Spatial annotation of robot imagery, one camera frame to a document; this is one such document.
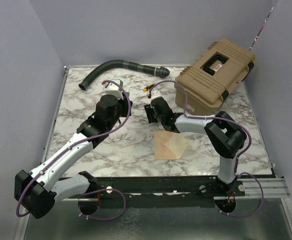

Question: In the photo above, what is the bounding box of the pink tan envelope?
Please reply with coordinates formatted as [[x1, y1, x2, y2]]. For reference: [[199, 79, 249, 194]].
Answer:
[[153, 130, 188, 160]]

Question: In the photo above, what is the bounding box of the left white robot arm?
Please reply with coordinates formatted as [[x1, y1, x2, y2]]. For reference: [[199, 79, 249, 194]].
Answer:
[[14, 92, 132, 219]]

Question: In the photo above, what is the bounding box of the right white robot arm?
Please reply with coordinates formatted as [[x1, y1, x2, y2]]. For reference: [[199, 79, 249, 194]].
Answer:
[[144, 97, 248, 196]]

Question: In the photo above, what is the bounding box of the small yellow black tool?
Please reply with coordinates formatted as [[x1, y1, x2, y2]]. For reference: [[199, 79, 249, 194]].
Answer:
[[143, 84, 154, 92]]

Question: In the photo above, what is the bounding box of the tan plastic toolbox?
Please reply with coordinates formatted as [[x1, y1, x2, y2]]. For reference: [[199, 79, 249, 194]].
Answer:
[[175, 38, 256, 116]]

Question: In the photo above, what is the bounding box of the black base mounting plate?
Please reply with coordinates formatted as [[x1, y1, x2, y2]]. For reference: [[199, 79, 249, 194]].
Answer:
[[72, 175, 245, 209]]

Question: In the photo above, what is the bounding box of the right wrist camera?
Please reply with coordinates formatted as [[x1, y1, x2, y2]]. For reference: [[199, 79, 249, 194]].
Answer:
[[147, 90, 162, 101]]

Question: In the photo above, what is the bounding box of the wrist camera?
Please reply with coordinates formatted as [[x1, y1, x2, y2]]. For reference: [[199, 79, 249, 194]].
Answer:
[[102, 79, 130, 100], [147, 90, 162, 101]]

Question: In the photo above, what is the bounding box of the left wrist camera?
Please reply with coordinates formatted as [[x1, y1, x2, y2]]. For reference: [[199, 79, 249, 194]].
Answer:
[[102, 79, 130, 100]]

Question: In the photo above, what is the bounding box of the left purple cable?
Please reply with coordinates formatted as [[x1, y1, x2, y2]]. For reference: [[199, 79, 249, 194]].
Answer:
[[15, 80, 133, 221]]

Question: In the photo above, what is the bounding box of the dark grey flexible hose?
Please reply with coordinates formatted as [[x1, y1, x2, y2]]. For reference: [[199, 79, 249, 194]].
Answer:
[[78, 59, 171, 91]]

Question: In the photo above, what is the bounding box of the striped cord in corner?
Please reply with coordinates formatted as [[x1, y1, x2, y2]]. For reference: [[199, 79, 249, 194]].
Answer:
[[248, 6, 274, 52]]

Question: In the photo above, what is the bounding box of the aluminium rail frame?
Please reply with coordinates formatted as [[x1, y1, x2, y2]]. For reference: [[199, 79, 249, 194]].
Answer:
[[25, 67, 292, 240]]

